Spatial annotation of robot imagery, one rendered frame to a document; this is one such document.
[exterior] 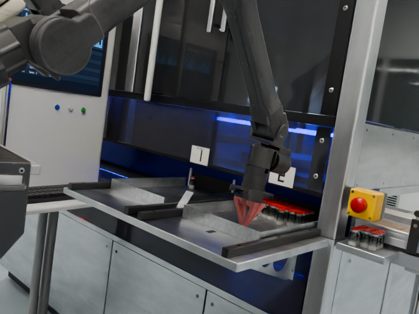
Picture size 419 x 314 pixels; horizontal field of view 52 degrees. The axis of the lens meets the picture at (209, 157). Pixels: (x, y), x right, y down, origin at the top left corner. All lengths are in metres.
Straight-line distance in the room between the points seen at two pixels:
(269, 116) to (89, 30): 0.49
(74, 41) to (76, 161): 1.18
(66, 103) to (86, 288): 0.87
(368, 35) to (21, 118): 1.14
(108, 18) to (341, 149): 0.73
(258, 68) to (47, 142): 0.98
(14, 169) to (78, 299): 1.48
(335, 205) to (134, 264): 0.90
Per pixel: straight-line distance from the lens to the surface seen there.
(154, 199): 1.26
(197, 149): 1.49
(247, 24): 0.89
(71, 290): 2.22
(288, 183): 1.27
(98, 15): 0.67
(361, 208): 1.14
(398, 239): 1.27
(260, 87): 0.95
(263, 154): 1.02
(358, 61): 1.20
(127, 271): 1.84
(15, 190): 0.77
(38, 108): 1.65
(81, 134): 1.77
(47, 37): 0.62
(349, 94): 1.20
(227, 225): 1.07
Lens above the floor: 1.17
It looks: 6 degrees down
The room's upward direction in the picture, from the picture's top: 8 degrees clockwise
